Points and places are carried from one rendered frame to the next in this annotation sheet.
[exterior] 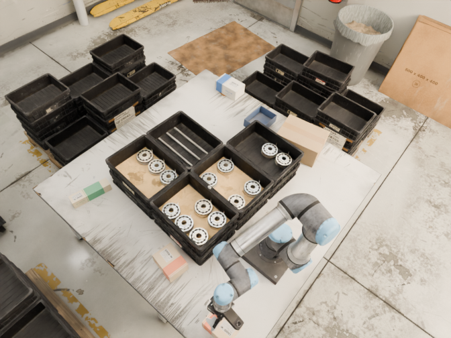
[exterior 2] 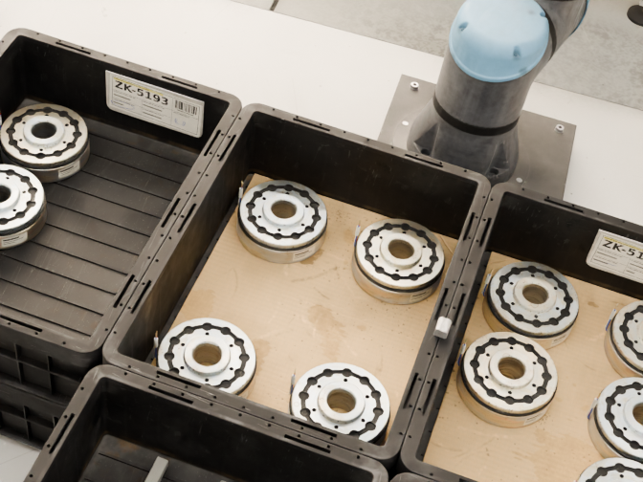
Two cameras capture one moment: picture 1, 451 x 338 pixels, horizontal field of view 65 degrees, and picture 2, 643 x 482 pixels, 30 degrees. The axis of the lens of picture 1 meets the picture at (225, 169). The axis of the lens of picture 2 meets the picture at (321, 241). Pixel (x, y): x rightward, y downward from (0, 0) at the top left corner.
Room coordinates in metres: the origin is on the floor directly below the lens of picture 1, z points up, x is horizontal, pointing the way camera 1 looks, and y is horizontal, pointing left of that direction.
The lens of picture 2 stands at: (1.54, 0.68, 1.88)
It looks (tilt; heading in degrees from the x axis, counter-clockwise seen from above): 49 degrees down; 243
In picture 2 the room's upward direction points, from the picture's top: 10 degrees clockwise
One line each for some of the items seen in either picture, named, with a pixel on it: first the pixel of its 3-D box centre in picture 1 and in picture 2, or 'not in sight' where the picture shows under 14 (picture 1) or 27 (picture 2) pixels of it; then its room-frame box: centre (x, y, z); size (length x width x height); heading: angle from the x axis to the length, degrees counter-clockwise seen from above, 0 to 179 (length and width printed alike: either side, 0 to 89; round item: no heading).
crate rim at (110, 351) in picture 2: (231, 177); (311, 267); (1.18, -0.04, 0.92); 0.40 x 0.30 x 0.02; 51
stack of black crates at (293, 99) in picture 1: (298, 111); not in sight; (2.41, -0.61, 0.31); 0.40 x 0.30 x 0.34; 55
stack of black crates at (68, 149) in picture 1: (80, 145); not in sight; (1.80, 1.22, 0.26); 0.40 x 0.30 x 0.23; 145
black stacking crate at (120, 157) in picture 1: (147, 171); not in sight; (1.19, 0.46, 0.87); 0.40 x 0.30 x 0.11; 51
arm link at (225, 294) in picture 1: (223, 296); not in sight; (0.43, -0.04, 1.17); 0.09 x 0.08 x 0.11; 129
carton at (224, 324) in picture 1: (221, 325); not in sight; (0.41, -0.06, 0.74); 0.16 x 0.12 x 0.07; 55
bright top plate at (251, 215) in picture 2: (252, 187); (282, 213); (1.16, -0.17, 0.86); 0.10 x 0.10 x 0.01
